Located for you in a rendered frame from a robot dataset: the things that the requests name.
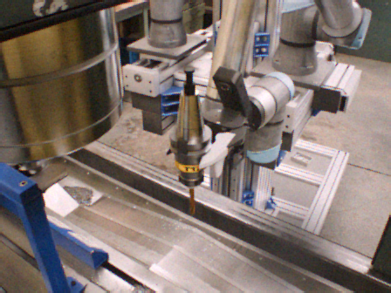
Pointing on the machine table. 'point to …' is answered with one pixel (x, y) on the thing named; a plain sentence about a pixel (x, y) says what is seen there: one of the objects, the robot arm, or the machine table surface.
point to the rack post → (45, 248)
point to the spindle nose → (59, 88)
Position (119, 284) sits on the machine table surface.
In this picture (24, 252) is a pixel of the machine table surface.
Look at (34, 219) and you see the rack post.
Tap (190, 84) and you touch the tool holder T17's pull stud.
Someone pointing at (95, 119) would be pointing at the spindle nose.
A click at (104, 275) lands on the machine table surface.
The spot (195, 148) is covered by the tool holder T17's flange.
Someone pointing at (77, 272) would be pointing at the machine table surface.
